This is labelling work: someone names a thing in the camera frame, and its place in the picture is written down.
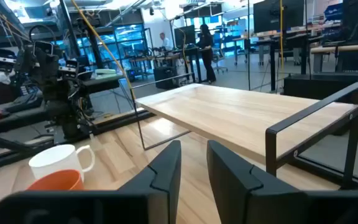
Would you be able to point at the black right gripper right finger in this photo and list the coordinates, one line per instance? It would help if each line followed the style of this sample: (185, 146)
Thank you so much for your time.
(235, 180)

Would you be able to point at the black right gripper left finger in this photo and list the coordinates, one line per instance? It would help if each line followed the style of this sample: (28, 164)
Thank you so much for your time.
(163, 174)

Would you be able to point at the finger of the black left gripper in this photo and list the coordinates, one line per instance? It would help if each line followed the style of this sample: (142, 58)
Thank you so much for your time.
(68, 70)
(4, 61)

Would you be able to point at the orange plastic cup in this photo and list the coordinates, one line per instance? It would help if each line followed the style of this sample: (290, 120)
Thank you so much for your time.
(57, 182)

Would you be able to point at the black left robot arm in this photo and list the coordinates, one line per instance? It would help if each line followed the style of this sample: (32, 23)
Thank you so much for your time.
(68, 115)

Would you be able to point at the black keyboard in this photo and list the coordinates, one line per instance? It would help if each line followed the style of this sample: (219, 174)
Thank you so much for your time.
(25, 102)

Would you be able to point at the black side desk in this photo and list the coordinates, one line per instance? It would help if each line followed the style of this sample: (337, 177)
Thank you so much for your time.
(104, 84)

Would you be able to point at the white ceramic mug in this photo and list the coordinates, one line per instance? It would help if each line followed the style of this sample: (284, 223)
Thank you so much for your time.
(57, 158)

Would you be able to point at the black floor computer case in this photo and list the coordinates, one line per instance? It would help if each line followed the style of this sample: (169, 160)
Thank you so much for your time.
(166, 77)

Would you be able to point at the black computer monitor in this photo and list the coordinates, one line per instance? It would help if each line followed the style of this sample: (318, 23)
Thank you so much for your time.
(184, 35)
(278, 15)

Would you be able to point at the grey office chair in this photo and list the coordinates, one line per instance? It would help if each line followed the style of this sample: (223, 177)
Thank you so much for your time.
(219, 57)

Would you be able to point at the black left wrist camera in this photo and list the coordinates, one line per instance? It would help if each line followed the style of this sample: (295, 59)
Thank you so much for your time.
(43, 48)

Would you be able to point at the wooden shelf with black frame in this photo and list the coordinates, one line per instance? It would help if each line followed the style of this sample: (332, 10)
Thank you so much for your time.
(228, 115)

